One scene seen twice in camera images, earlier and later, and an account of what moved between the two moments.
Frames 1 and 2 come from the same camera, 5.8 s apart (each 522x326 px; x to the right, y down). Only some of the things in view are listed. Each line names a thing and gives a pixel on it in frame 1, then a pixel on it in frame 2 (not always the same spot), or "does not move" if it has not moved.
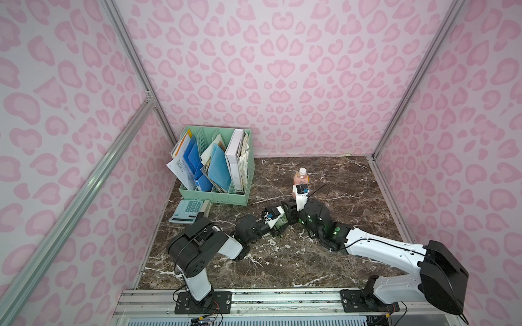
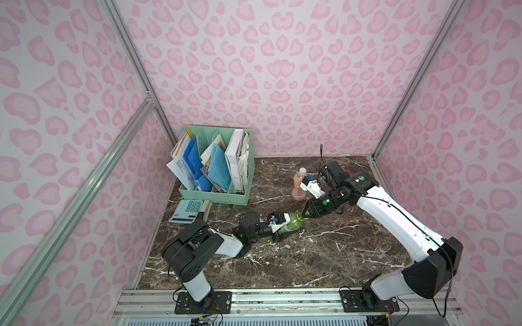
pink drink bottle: (300, 179) does not move
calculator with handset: (187, 210) does not move
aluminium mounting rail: (272, 303) does not move
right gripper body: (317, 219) -> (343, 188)
